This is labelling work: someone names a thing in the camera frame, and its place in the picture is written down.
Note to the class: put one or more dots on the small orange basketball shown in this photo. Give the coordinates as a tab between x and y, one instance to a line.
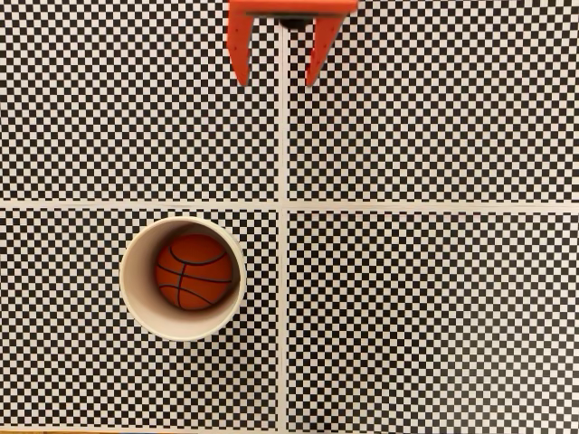
194	271

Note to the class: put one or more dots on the white paper cup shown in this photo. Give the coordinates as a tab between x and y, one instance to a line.
140	280

